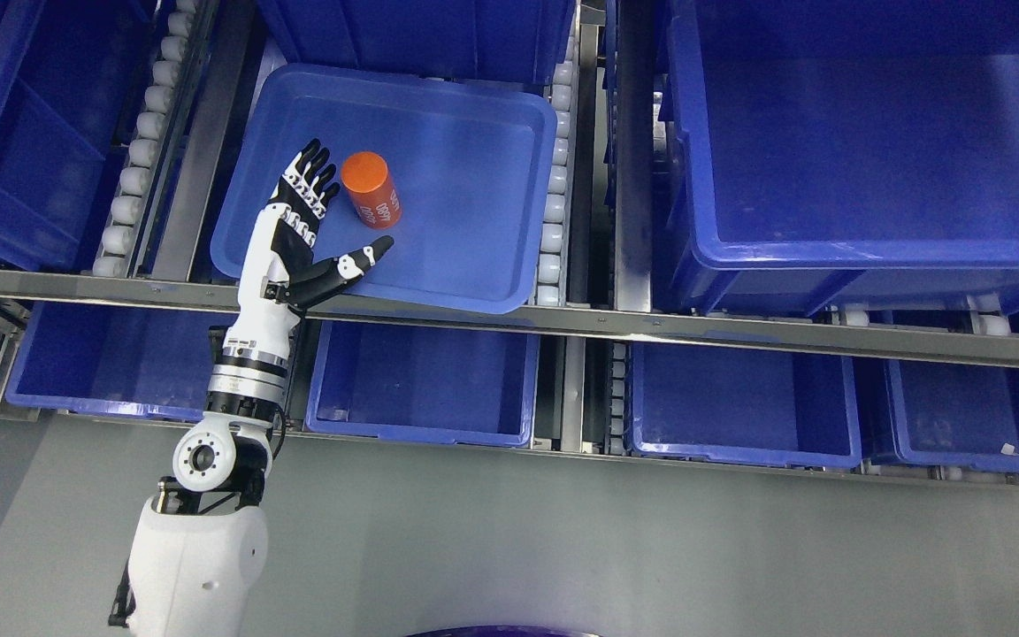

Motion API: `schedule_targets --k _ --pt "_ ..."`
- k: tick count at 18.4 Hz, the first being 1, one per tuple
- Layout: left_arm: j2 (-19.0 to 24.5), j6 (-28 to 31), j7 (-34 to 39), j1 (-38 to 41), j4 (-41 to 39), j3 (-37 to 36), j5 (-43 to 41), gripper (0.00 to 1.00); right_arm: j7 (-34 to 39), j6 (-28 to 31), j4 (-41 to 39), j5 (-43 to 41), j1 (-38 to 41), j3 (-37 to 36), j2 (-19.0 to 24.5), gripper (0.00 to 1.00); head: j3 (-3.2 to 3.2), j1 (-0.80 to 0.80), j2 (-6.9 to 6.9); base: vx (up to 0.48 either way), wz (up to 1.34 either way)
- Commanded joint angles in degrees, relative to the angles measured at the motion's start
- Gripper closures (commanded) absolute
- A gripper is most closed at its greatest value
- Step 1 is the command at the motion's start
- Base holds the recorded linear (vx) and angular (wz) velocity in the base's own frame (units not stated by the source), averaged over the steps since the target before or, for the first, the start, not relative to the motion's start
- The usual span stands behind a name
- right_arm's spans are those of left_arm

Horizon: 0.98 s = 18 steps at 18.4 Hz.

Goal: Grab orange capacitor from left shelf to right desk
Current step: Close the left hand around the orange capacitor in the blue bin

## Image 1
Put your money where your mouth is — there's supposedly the blue bin top centre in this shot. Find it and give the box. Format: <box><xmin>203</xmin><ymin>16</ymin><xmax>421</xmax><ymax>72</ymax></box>
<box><xmin>257</xmin><ymin>1</ymin><xmax>577</xmax><ymax>86</ymax></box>

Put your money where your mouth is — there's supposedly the shallow blue tray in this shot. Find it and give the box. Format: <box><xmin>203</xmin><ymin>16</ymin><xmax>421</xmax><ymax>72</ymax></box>
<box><xmin>210</xmin><ymin>64</ymin><xmax>557</xmax><ymax>314</ymax></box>

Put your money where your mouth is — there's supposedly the white roller track left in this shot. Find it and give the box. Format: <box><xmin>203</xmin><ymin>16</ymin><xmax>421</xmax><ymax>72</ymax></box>
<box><xmin>90</xmin><ymin>1</ymin><xmax>203</xmax><ymax>278</ymax></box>

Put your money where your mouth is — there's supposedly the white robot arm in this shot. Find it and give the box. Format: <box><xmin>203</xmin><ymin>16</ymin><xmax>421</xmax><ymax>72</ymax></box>
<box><xmin>108</xmin><ymin>327</ymin><xmax>294</xmax><ymax>636</ymax></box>

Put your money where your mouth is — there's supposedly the lower blue bin far right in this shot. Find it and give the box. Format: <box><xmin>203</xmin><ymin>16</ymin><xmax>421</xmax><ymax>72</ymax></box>
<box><xmin>862</xmin><ymin>360</ymin><xmax>1019</xmax><ymax>474</ymax></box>

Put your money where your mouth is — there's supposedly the white roller track centre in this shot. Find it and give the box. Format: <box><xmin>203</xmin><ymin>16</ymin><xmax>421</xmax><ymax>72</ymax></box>
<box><xmin>532</xmin><ymin>35</ymin><xmax>578</xmax><ymax>307</ymax></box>

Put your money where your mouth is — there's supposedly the lower blue bin centre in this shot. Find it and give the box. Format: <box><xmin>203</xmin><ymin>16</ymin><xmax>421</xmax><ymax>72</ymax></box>
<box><xmin>304</xmin><ymin>321</ymin><xmax>540</xmax><ymax>448</ymax></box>

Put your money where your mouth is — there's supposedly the large blue bin right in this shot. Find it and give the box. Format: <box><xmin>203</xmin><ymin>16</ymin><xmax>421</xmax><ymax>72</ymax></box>
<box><xmin>652</xmin><ymin>1</ymin><xmax>1019</xmax><ymax>316</ymax></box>

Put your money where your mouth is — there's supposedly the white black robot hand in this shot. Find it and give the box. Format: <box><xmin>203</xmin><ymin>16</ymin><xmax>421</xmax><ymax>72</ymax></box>
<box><xmin>226</xmin><ymin>140</ymin><xmax>394</xmax><ymax>357</ymax></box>

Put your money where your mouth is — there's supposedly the lower blue bin far left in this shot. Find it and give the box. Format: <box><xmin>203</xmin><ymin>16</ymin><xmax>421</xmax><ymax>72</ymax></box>
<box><xmin>5</xmin><ymin>302</ymin><xmax>235</xmax><ymax>422</ymax></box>

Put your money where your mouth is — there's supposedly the orange cylindrical capacitor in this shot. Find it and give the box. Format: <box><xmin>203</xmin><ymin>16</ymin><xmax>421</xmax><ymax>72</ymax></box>
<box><xmin>341</xmin><ymin>150</ymin><xmax>403</xmax><ymax>230</ymax></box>

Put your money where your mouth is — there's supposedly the white roller track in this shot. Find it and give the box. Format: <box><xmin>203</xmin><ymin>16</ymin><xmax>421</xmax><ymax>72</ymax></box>
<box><xmin>532</xmin><ymin>35</ymin><xmax>578</xmax><ymax>307</ymax></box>
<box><xmin>90</xmin><ymin>1</ymin><xmax>203</xmax><ymax>278</ymax></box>

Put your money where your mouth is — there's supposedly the blue bin upper left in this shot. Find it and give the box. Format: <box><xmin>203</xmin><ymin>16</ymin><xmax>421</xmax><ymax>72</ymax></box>
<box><xmin>0</xmin><ymin>1</ymin><xmax>157</xmax><ymax>271</ymax></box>

